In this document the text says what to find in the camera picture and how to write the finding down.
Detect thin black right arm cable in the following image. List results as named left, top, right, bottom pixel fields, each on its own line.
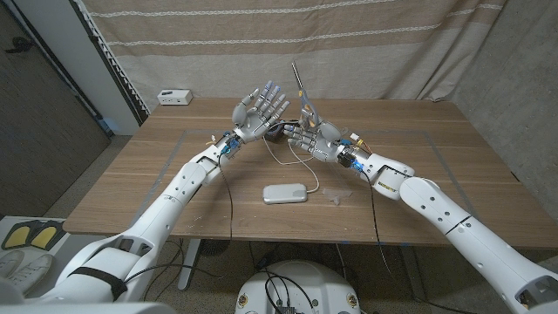
left=368, top=181, right=476, bottom=314

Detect grey yellow handled scissors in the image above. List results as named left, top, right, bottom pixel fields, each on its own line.
left=290, top=60, right=322, bottom=130

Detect white power strip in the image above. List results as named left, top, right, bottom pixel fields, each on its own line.
left=157, top=89, right=194, bottom=106

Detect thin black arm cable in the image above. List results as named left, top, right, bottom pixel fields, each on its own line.
left=368, top=181, right=476, bottom=314
left=217, top=165, right=235, bottom=242

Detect beige striped curtain backdrop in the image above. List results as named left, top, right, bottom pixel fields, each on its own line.
left=80, top=0, right=509, bottom=113

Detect black zigzag frame strip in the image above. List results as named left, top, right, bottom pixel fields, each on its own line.
left=69, top=0, right=152, bottom=126

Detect black round floor object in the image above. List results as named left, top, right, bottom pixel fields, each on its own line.
left=198, top=238, right=231, bottom=257

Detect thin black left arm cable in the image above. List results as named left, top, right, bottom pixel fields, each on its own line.
left=217, top=165, right=235, bottom=242

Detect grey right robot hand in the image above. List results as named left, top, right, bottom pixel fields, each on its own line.
left=282, top=120, right=364, bottom=166

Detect silver power bank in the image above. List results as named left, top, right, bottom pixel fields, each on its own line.
left=262, top=182, right=309, bottom=205

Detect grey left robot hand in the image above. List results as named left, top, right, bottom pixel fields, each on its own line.
left=222, top=80, right=291, bottom=154

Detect white charging cable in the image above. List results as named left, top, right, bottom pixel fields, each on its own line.
left=262, top=120, right=328, bottom=194

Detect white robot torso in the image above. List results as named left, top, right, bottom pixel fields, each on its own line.
left=235, top=260, right=362, bottom=314

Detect clear plastic bag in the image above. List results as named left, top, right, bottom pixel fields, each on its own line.
left=321, top=126, right=353, bottom=206

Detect white table leg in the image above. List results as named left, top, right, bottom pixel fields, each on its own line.
left=177, top=238, right=201, bottom=291
left=398, top=244, right=427, bottom=302

